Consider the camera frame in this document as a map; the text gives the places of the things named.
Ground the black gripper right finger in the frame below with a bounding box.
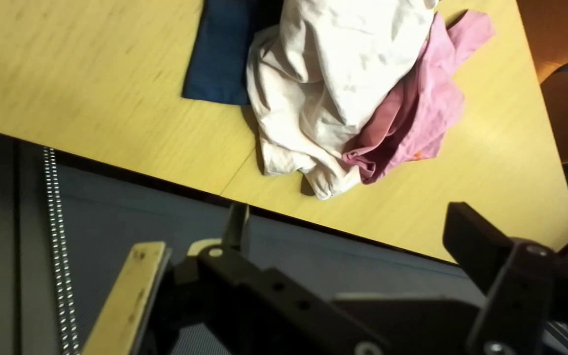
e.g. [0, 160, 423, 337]
[441, 201, 557, 355]

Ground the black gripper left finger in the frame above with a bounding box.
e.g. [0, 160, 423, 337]
[157, 203, 390, 355]

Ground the navy blue shirt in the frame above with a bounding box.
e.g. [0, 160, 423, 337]
[178, 0, 285, 106]

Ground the pale wooden slat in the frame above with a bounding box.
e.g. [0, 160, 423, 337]
[78, 240, 171, 355]

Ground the metal beaded blind chain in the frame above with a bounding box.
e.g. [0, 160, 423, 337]
[40, 146, 82, 355]

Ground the cream colored shirt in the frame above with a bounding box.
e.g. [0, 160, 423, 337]
[242, 0, 441, 203]

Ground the pink shirt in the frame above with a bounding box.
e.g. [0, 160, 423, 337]
[340, 8, 496, 185]

